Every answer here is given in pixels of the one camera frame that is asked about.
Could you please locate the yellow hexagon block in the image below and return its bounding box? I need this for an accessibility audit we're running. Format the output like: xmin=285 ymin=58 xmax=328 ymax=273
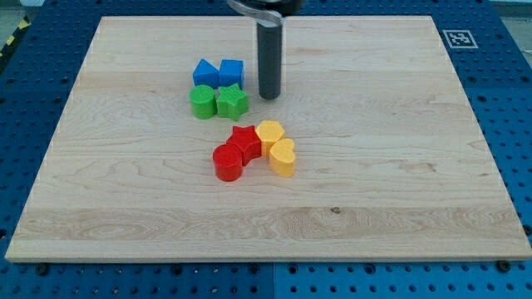
xmin=255 ymin=120 xmax=286 ymax=156

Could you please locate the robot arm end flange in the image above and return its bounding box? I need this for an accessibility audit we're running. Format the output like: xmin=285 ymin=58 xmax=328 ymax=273
xmin=239 ymin=0 xmax=305 ymax=17

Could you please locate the yellow heart block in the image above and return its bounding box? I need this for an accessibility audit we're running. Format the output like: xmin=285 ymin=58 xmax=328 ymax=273
xmin=269 ymin=138 xmax=296 ymax=177

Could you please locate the red star block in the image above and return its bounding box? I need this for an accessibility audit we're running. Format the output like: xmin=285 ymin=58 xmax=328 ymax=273
xmin=226 ymin=125 xmax=262 ymax=166

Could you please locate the red cylinder block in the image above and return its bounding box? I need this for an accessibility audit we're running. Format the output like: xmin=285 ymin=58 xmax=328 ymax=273
xmin=212 ymin=144 xmax=243 ymax=182

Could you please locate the green star block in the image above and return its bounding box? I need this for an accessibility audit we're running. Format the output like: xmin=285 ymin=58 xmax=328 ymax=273
xmin=216 ymin=83 xmax=249 ymax=121

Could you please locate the green cylinder block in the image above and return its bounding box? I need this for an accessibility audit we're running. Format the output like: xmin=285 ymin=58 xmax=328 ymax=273
xmin=190 ymin=85 xmax=217 ymax=120

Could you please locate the blue cube block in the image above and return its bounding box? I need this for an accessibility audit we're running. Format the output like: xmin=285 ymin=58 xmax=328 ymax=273
xmin=219 ymin=59 xmax=244 ymax=89

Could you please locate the blue triangle block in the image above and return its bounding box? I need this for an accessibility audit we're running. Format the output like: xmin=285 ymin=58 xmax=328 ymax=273
xmin=193 ymin=59 xmax=219 ymax=89

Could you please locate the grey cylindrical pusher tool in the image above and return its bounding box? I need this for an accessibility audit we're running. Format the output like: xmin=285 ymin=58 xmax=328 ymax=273
xmin=256 ymin=21 xmax=283 ymax=100

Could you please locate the light wooden board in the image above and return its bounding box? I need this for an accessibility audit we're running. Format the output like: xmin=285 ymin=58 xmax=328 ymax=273
xmin=6 ymin=16 xmax=531 ymax=262

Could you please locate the white fiducial marker tag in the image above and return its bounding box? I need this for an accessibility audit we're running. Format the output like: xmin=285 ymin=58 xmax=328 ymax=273
xmin=442 ymin=29 xmax=478 ymax=49

